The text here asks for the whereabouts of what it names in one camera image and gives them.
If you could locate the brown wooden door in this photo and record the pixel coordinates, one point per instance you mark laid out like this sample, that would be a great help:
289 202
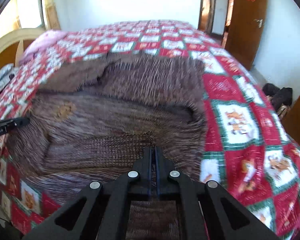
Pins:
245 35

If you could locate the black bag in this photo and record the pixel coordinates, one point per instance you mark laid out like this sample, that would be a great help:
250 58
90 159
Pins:
283 96
271 90

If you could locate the pink pillow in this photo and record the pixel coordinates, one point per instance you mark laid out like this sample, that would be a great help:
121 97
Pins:
42 42

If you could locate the red checked printed bedspread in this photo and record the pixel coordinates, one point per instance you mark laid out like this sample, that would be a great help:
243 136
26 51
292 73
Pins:
240 130

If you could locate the wooden desk with drawers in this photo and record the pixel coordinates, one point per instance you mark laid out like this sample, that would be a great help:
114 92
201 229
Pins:
297 120

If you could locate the grey white cloth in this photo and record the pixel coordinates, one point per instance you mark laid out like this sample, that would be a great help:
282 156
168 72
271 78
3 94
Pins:
2 76

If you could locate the wooden inner door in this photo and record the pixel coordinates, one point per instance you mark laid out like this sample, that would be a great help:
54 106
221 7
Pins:
207 12

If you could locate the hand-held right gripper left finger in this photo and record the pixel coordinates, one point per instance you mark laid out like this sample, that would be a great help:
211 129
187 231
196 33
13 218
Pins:
150 160

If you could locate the window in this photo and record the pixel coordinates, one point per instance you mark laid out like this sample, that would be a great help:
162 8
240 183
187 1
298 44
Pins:
30 7

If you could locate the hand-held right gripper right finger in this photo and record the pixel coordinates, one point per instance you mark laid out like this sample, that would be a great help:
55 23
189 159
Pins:
159 160

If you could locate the yellow curtain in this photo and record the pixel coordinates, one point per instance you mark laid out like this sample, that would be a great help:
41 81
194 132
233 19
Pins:
51 12

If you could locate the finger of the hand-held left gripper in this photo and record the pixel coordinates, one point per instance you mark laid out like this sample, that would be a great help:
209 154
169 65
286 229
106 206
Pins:
20 122

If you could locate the brown patterned bag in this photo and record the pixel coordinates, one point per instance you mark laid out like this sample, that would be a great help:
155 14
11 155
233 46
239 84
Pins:
283 111

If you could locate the brown knit sweater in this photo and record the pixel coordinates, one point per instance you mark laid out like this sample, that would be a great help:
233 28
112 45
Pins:
90 135

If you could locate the cream wooden headboard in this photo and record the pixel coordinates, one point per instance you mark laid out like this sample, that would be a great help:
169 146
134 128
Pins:
5 42

